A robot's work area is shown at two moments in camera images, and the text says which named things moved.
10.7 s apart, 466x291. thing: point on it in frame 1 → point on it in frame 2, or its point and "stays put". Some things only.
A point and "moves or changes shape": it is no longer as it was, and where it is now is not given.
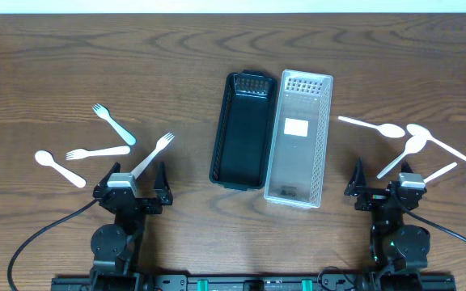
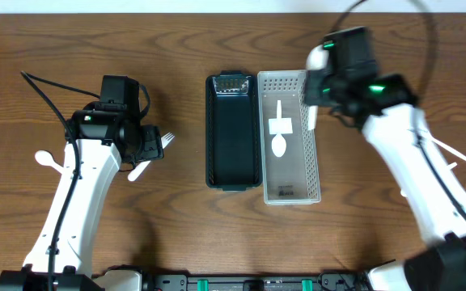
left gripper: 141,201 → 152,142
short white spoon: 46,158 stays put
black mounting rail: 252,283 stays put
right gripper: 379,196 → 314,90
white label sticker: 296,127 → 280,126
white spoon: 390,130 moves or changes shape
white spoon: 414,144 moves or changes shape
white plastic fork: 161,145 stays put
